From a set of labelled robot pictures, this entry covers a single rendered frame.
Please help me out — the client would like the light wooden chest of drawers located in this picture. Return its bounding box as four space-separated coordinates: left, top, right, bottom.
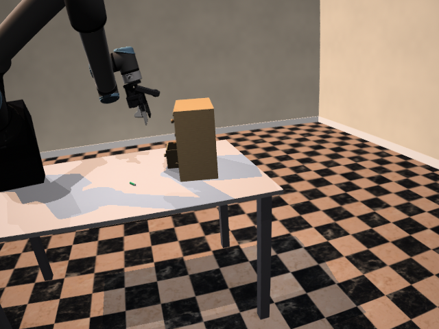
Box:
173 98 218 182

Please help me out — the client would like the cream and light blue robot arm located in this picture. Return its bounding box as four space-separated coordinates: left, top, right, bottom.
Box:
0 0 142 145

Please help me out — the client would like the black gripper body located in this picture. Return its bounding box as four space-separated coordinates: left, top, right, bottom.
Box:
123 80 147 108

